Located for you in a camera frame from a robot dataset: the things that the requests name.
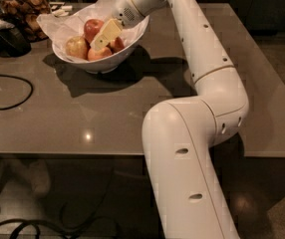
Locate white tissue paper liner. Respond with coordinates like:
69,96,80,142
36,0,141,64

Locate white ceramic bowl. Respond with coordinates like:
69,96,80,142
51,0,150,75

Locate black cables on floor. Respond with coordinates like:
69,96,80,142
0,156,121,239

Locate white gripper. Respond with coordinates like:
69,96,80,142
90,0,166,51

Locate black cable on table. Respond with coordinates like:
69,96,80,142
0,73,35,112

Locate white shoe right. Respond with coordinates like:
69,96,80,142
28,159,51,197

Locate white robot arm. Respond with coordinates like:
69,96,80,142
107,0,249,239

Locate glass jar of snacks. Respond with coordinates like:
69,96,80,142
0,0,51,42

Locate black pan with handle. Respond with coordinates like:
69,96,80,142
0,18,31,57

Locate small white items behind bowl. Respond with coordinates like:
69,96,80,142
51,4,73,17

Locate left yellowish apple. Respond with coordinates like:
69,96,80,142
65,36,89,60

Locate red apple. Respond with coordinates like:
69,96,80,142
109,37,125,53
84,19,104,43
88,47,113,61

